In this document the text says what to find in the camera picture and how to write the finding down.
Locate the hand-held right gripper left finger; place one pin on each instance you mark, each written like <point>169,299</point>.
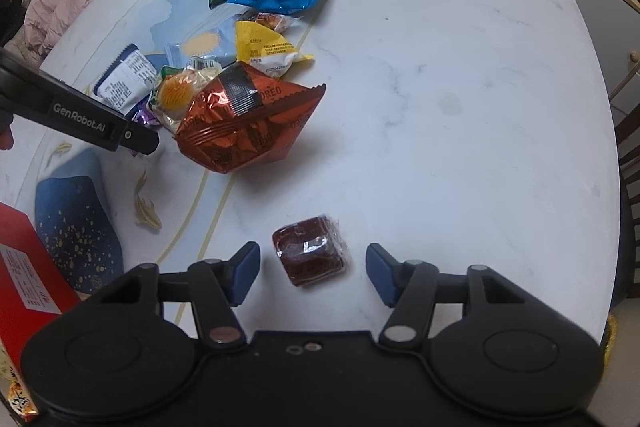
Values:
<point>246,274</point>

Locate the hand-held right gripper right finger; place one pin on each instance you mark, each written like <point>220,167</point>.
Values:
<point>380,274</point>

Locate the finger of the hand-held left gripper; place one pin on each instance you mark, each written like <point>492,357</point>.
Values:
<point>137,138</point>

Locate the clear packet with yellow pastry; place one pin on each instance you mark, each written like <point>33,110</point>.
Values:
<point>175,92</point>

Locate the white and blue snack packet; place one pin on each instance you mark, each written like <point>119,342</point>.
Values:
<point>125,79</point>

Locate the dark red cake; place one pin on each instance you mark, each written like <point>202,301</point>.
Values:
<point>312,252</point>

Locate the red-brown foil cookie bag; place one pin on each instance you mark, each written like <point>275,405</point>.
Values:
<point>250,122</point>

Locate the yellow snack packet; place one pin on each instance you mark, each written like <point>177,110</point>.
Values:
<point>265,49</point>

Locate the red cardboard box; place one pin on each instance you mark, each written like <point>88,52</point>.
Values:
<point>30,287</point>

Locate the person's left hand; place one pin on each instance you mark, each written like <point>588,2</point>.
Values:
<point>5,141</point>

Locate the purple candy wrapper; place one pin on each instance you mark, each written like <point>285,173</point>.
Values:
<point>146,117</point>

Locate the light blue sun-print packet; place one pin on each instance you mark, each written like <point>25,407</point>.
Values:
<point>202,44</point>

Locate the small orange wrapped candy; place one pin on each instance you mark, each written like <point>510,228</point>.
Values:
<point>272,21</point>

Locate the dark wooden chair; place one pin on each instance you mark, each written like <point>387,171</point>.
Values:
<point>629,187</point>

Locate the grey side cabinet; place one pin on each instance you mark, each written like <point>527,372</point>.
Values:
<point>600,27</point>

